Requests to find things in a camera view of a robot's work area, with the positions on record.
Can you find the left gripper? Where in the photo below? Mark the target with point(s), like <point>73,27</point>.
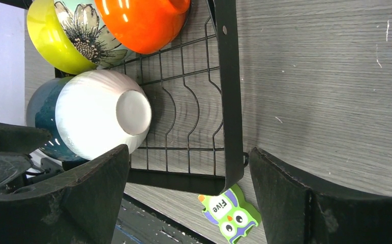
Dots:
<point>17,168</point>

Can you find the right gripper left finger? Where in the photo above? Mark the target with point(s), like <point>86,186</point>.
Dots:
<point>80,205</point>

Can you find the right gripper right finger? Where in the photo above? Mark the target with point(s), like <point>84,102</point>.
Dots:
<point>299,207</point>

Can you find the white ribbed bowl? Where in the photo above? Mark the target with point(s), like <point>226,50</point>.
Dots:
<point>101,109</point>

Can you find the yellow green bowl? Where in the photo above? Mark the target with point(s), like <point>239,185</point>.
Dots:
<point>50,40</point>

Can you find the green owl number tile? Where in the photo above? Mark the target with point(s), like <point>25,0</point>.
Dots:
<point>231,212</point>

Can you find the floral pale green bowl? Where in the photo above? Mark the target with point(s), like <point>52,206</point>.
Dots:
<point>83,25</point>

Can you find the orange bowl lower shelf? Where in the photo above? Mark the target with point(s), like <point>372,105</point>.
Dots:
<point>144,26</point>

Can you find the black wire dish rack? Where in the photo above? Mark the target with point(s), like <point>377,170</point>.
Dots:
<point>195,142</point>

